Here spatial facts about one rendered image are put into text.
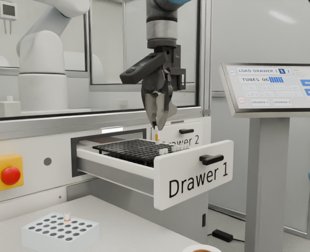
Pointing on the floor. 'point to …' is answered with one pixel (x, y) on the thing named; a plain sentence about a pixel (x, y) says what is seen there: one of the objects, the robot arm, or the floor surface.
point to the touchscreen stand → (266, 184)
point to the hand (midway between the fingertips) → (155, 125)
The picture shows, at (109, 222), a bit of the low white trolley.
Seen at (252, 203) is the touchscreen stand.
